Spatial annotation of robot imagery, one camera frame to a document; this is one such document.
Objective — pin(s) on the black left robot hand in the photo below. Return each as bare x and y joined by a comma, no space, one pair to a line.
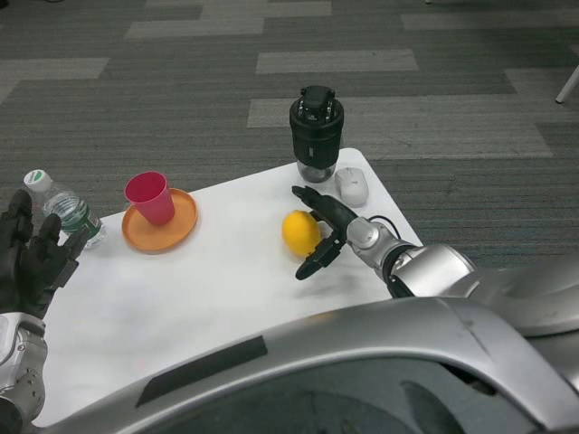
31,253

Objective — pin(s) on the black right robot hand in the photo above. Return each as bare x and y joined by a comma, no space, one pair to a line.
325,226

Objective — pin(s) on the yellow lemon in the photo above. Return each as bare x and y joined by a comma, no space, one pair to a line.
301,233

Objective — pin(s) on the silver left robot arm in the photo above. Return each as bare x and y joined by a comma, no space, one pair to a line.
20,366

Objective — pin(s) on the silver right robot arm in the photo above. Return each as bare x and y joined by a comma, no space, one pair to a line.
434,271

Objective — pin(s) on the white computer mouse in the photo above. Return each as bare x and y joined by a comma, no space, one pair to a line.
352,185

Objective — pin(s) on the clear plastic water bottle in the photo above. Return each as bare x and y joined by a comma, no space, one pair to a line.
63,208

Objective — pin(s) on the black portable blender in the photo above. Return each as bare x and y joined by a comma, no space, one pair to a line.
316,135

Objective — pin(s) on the pink plastic cup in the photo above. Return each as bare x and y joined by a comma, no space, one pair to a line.
151,199

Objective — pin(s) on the orange plastic plate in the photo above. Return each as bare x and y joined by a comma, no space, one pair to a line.
160,226

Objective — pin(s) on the silver robot chest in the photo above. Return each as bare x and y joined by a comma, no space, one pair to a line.
316,370

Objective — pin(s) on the white table leg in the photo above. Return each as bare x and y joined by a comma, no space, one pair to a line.
569,83

